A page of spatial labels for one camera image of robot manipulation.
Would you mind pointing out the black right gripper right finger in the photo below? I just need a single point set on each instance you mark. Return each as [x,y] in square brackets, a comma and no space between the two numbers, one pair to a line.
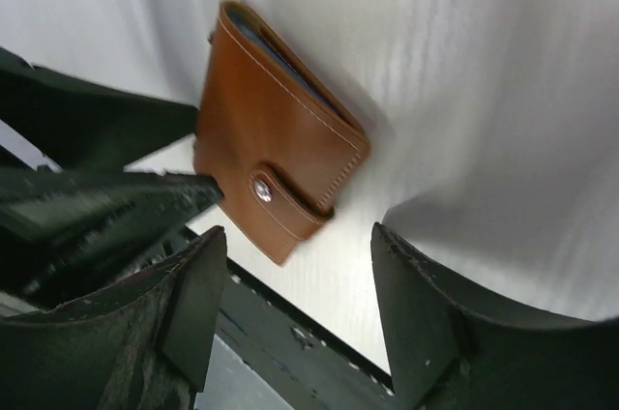
[454,344]

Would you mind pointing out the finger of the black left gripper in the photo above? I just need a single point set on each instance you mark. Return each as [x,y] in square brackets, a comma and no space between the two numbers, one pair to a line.
[76,231]
[83,125]

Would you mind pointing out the brown leather card holder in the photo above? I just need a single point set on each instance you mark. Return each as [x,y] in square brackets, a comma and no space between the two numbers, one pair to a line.
[279,144]

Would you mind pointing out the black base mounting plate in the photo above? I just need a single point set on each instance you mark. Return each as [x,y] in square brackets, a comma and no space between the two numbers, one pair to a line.
[308,366]

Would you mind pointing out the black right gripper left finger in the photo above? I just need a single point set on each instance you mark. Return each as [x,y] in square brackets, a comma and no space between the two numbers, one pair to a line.
[143,342]

